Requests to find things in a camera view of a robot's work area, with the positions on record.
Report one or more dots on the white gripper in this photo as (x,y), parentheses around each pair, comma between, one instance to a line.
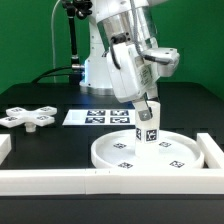
(131,77)

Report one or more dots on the white round table top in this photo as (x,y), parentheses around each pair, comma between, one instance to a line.
(117,150)

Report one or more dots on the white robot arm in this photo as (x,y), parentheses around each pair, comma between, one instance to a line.
(122,36)

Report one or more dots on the white marker sheet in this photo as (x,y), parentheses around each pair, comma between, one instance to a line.
(81,117)

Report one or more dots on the white U-shaped boundary fence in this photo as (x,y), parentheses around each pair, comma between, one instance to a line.
(114,181)

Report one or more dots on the white cross-shaped table base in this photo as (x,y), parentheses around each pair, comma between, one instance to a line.
(31,119)

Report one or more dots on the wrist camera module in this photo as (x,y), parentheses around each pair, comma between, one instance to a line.
(167,60)

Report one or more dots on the black camera stand pole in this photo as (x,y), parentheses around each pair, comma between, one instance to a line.
(80,9)

